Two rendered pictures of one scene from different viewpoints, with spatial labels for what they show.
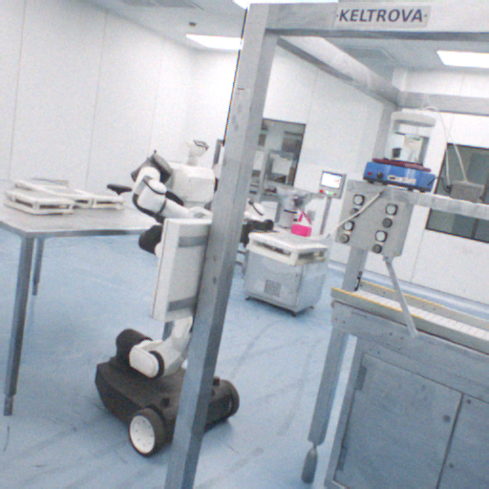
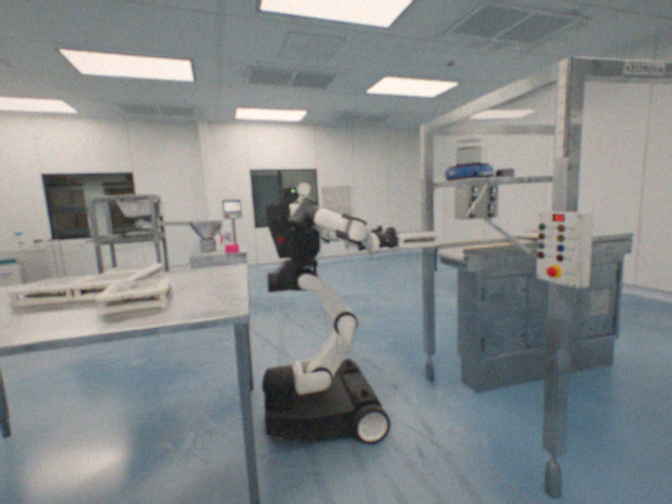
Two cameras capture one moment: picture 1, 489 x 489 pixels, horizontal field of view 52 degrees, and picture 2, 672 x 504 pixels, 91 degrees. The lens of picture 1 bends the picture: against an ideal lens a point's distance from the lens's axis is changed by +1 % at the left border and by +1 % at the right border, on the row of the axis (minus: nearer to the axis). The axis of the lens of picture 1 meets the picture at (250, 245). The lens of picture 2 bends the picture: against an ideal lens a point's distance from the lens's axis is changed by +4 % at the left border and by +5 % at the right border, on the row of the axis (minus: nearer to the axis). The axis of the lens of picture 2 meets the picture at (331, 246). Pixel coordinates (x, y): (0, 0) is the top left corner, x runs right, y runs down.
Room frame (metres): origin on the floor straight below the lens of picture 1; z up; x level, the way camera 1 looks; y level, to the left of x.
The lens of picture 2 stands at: (1.09, 1.61, 1.29)
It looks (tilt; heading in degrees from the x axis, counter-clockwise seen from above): 8 degrees down; 313
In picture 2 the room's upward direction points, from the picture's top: 3 degrees counter-clockwise
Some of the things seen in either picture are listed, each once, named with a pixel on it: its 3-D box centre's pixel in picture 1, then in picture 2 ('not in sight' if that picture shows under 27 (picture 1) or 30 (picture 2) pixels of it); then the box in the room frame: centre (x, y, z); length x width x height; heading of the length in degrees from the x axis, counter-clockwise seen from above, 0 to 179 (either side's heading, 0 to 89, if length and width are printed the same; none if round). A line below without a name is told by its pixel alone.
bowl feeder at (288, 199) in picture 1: (297, 210); (213, 236); (4.89, -0.39, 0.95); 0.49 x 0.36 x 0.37; 61
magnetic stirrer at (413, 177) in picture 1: (398, 175); (469, 172); (1.83, -0.48, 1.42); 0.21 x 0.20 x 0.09; 147
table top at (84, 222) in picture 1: (40, 201); (83, 302); (2.98, 1.29, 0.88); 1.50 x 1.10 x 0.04; 57
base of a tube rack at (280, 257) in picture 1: (287, 253); (410, 242); (2.06, -0.16, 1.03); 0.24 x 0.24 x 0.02; 53
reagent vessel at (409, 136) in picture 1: (409, 137); not in sight; (1.84, -0.48, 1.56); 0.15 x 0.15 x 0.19
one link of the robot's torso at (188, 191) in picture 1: (178, 190); (294, 228); (2.47, 0.41, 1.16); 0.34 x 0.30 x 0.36; 144
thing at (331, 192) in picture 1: (327, 203); (233, 224); (4.84, -0.65, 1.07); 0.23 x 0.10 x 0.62; 61
